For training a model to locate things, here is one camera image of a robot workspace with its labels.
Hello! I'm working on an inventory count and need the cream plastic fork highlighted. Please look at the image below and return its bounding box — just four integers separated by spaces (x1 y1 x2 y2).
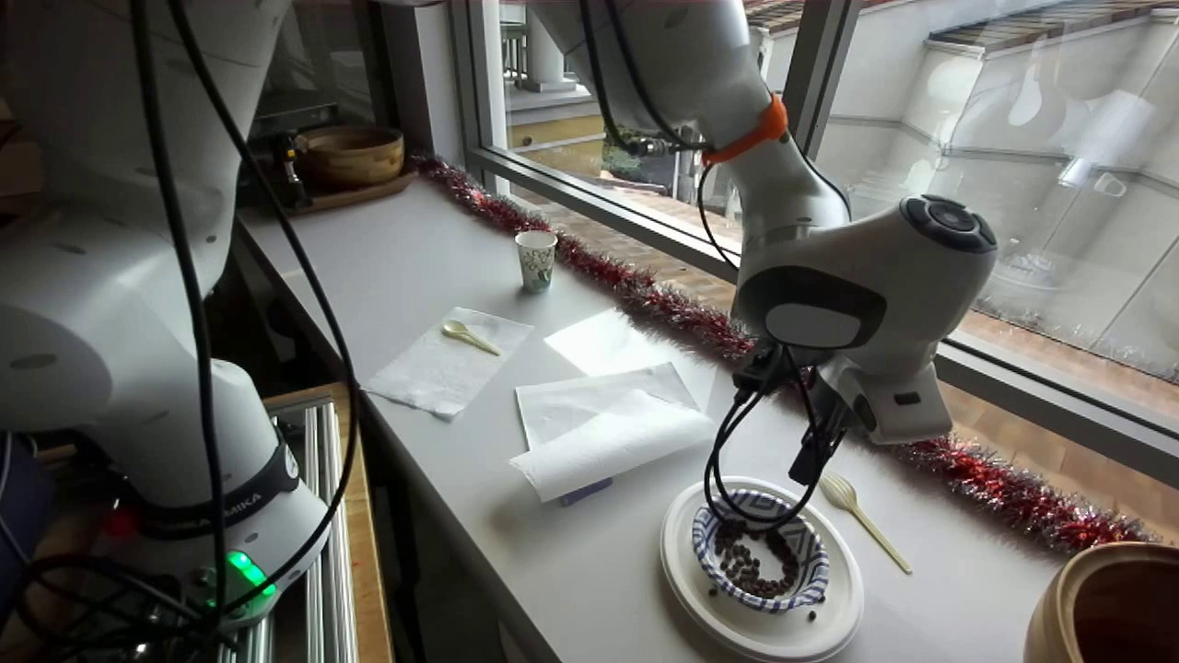
819 471 915 576

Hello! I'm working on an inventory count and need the blue patterned paper bowl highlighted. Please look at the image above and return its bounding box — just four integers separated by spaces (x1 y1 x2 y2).
691 488 831 616

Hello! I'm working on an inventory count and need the heap of coffee beans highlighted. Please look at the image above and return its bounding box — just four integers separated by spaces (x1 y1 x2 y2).
713 517 803 600

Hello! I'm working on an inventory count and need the red tinsel garland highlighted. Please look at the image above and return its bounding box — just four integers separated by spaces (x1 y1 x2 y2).
409 154 1159 554

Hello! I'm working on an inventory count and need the folded white paper towel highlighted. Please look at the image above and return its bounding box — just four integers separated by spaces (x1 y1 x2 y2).
508 390 718 504

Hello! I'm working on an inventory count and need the white paper plate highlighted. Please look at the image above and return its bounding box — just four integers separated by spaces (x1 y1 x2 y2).
659 475 866 663

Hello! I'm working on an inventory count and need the small blue object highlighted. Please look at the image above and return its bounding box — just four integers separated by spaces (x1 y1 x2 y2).
558 476 614 508

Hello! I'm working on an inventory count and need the flat white paper sheet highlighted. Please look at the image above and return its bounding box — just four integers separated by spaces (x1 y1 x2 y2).
514 361 702 452

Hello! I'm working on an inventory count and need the window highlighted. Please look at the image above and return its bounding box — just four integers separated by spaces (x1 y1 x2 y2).
449 0 1179 491

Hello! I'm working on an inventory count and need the patterned paper cup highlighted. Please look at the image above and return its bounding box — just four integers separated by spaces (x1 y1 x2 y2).
514 229 560 295

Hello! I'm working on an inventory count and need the tall wooden pot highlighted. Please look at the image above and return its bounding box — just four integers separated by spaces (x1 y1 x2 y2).
1023 541 1179 663

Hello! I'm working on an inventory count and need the cream plastic spoon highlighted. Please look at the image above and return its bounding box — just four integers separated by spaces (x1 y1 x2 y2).
441 319 504 358

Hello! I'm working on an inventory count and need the white paper napkin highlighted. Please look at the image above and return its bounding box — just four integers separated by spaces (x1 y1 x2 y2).
363 306 536 418

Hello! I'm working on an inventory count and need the wooden tray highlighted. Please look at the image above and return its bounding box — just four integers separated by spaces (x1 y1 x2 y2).
284 169 419 218

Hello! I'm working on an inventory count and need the wooden bowl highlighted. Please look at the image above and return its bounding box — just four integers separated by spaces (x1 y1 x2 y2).
297 123 407 193

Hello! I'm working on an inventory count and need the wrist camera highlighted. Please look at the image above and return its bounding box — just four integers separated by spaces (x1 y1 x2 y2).
733 343 786 393

